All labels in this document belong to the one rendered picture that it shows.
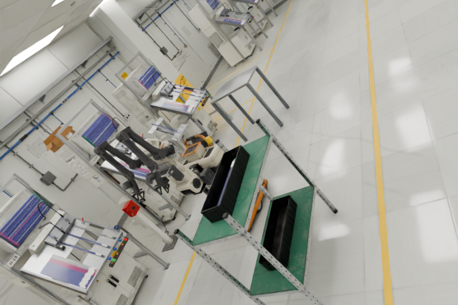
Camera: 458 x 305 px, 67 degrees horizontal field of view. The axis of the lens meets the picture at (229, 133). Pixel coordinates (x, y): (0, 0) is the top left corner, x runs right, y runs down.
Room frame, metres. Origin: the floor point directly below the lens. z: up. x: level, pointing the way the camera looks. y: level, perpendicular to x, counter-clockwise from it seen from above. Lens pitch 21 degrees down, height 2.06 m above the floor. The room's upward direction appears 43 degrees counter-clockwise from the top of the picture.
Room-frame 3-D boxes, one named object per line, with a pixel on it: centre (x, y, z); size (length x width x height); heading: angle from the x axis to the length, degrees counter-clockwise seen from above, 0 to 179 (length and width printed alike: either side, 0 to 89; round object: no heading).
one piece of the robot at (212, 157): (3.39, 0.42, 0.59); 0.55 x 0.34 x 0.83; 43
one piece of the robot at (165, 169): (3.13, 0.70, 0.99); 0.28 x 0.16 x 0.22; 43
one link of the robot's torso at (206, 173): (3.17, 0.56, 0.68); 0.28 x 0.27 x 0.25; 43
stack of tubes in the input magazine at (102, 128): (4.76, 1.27, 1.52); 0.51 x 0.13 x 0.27; 142
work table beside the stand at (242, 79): (4.63, -0.50, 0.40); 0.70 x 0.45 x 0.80; 47
